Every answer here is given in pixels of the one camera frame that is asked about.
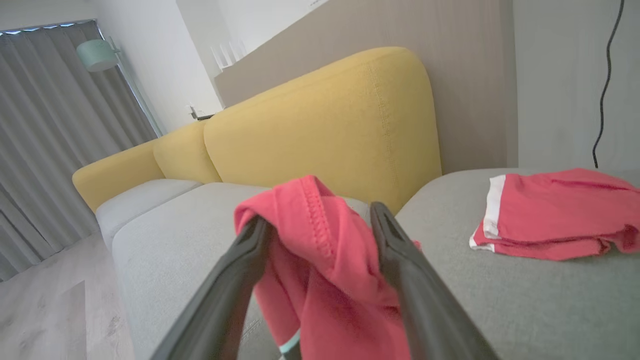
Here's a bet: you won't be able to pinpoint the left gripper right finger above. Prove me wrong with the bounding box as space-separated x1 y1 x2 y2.
370 201 501 360

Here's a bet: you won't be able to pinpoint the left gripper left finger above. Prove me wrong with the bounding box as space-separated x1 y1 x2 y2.
150 215 274 360

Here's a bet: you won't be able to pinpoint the red numbered basketball jersey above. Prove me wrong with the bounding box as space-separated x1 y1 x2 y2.
234 175 422 360

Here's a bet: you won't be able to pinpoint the red shorts with white stripe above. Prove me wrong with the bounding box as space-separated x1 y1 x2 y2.
468 167 640 262

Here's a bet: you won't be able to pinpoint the grey sofa seat cushion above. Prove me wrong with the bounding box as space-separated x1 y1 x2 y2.
111 182 373 360
95 178 203 251

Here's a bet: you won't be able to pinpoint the large grey sofa ottoman cushion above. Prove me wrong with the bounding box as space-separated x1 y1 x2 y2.
395 167 640 360

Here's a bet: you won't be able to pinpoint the small yellow sofa backrest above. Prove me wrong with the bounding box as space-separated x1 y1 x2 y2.
152 120 223 185

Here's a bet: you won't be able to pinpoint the yellow sofa armrest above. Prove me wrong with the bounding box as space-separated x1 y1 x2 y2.
72 140 166 214

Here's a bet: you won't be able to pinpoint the large yellow sofa backrest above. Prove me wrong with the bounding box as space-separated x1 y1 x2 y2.
203 46 444 216

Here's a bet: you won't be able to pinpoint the grey pleated curtain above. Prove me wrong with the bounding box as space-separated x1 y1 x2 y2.
0 20 161 282

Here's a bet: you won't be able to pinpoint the floor lamp mint shade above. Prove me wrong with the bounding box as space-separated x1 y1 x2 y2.
76 38 166 139

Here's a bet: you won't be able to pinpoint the black wall cable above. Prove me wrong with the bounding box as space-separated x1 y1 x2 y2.
592 0 626 170

